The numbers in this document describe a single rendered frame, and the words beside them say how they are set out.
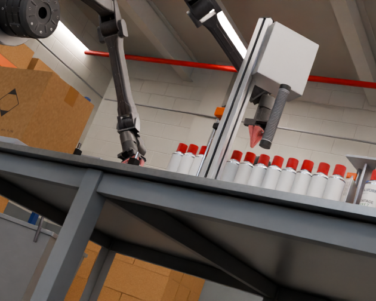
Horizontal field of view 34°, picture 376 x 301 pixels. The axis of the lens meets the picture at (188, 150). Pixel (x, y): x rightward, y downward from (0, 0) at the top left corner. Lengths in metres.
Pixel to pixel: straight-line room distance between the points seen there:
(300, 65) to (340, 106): 5.06
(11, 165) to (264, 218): 0.94
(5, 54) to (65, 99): 4.05
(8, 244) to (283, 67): 2.75
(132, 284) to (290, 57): 3.72
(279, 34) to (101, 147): 6.26
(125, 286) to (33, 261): 1.43
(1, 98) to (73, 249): 0.74
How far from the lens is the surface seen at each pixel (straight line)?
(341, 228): 1.34
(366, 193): 1.80
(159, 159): 7.61
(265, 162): 1.99
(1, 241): 4.34
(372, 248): 1.30
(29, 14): 1.75
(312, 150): 6.92
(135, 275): 5.46
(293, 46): 2.04
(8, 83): 2.28
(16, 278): 4.26
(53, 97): 2.17
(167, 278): 5.35
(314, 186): 1.87
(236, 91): 1.97
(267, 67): 1.97
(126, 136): 2.35
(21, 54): 6.35
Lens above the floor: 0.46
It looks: 16 degrees up
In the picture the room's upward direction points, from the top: 21 degrees clockwise
